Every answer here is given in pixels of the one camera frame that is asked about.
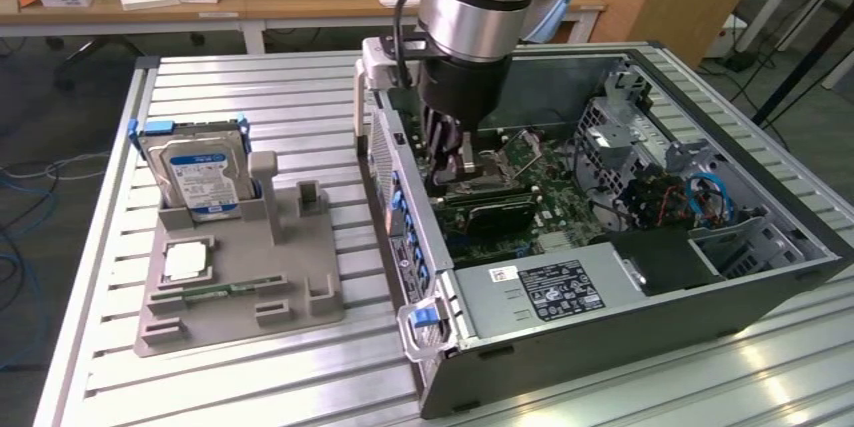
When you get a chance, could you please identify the open metal socket cover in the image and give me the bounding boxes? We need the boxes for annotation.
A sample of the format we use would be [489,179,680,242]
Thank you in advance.
[500,127,553,169]

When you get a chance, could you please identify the hard disk with blue caddy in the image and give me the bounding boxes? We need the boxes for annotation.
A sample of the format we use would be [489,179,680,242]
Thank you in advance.
[126,116,253,223]

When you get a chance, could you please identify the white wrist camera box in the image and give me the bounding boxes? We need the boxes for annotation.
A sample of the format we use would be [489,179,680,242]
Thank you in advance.
[361,36,430,94]

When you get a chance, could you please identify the grey printed parts rack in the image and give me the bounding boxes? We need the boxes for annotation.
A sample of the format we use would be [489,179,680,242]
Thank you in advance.
[133,149,350,360]

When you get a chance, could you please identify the black-labelled RAM stick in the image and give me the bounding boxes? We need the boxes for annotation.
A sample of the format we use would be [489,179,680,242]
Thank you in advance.
[440,190,537,205]

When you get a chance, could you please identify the CPU socket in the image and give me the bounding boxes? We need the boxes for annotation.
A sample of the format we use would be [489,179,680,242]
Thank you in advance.
[466,150,524,193]

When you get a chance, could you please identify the white small floor unit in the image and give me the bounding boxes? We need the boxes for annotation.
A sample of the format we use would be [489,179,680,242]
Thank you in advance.
[703,13,751,64]

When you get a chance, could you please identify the blue data wire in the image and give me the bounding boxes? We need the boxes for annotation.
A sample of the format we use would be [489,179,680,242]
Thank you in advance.
[687,171,737,226]

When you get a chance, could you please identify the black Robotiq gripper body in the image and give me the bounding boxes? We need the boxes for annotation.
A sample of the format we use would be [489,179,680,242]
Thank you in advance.
[418,55,516,129]

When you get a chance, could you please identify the green motherboard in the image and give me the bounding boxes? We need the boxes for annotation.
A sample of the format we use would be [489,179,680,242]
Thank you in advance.
[405,116,617,269]

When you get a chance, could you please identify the black open PC case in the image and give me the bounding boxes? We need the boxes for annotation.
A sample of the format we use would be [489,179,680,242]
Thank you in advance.
[353,41,844,421]

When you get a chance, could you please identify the black Nvidia graphics card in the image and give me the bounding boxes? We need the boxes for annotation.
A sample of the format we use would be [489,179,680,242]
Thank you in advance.
[445,199,540,244]

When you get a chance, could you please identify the silver CPU chip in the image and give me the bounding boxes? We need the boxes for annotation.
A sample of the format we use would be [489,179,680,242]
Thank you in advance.
[163,242,211,283]

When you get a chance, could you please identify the metal disk bay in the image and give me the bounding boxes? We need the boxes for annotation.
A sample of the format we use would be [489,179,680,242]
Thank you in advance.
[576,69,677,174]

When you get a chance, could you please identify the green RAM stick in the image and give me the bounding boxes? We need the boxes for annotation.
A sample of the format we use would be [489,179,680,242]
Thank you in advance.
[182,280,264,301]

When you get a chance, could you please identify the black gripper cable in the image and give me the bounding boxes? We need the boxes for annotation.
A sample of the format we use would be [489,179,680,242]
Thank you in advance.
[392,0,444,89]

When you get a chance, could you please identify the grey power supply unit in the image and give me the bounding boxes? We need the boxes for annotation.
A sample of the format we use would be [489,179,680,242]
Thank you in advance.
[442,241,650,341]

